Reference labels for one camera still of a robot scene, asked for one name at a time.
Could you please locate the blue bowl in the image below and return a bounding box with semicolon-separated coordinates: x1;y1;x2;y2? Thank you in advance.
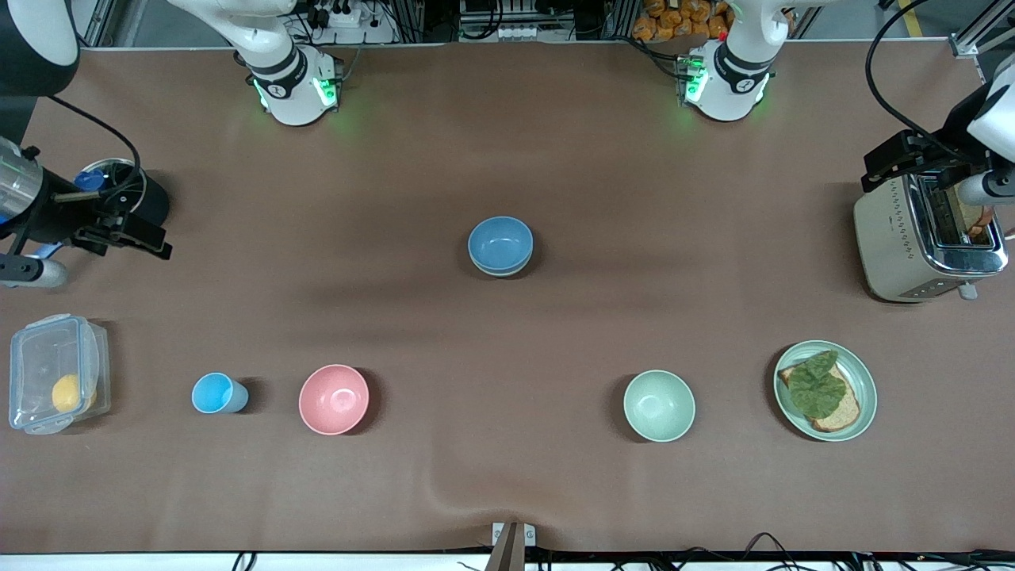
467;216;534;271

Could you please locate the light green bowl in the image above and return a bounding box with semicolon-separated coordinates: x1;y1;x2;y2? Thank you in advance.
469;255;532;278
623;370;696;443

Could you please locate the pink bowl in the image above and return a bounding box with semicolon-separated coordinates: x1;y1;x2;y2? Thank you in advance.
299;364;370;436

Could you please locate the black cylindrical pot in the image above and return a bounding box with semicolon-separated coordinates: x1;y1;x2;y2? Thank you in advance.
76;158;170;231

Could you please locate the toast slice in toaster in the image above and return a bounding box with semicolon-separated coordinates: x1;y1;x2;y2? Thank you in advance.
954;186;997;240

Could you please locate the cream and chrome toaster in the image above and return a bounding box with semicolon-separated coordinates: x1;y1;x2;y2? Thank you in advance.
854;170;1010;304

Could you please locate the clear plastic lidded container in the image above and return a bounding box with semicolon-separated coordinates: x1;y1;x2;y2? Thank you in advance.
9;314;112;435

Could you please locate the blue cup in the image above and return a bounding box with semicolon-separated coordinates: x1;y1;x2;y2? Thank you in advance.
191;373;250;415

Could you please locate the yellow round fruit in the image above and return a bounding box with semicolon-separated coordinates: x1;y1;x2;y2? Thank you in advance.
52;374;85;413

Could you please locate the light green plate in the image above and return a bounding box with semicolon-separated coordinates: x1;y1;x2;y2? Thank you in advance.
773;340;879;443

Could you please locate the green lettuce leaf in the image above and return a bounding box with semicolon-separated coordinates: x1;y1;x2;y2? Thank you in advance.
787;350;848;420

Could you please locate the toast slice under lettuce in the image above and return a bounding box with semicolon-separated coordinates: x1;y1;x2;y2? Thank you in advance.
777;361;862;434

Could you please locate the bag of orange buns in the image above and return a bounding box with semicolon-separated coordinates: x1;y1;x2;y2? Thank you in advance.
632;0;732;43

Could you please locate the white power strip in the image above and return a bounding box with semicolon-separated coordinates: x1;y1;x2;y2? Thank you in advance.
311;0;397;45

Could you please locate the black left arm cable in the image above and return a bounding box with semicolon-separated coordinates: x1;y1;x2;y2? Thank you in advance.
865;0;967;161

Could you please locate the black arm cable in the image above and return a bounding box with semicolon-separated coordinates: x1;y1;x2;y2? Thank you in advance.
46;94;148;209
865;0;967;161

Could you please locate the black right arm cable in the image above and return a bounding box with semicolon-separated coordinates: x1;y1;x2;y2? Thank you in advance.
46;94;148;209

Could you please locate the aluminium frame profile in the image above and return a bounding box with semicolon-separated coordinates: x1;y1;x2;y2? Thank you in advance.
948;0;1015;58

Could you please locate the metal table clamp bracket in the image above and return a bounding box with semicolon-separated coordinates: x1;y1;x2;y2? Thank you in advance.
485;521;538;571

